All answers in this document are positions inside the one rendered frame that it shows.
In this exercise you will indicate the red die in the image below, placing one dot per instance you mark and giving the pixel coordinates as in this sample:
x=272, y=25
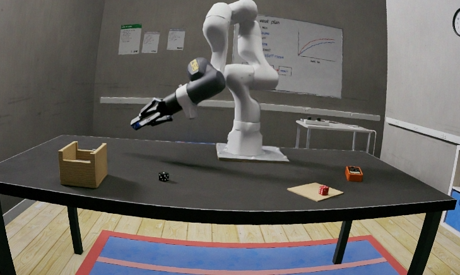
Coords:
x=323, y=190

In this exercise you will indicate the black die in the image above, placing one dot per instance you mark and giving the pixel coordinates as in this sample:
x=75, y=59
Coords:
x=163, y=176

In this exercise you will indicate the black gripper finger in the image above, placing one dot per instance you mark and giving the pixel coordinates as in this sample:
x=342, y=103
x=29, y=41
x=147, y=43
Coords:
x=155, y=120
x=148, y=110

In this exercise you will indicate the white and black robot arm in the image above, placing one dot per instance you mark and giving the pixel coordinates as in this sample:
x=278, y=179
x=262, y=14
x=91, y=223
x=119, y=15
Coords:
x=209, y=79

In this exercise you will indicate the beige flat mat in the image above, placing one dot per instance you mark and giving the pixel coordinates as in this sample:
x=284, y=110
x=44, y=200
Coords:
x=311, y=191

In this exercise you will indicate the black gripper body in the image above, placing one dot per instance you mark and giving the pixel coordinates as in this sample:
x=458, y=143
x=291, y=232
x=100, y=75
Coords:
x=170, y=104

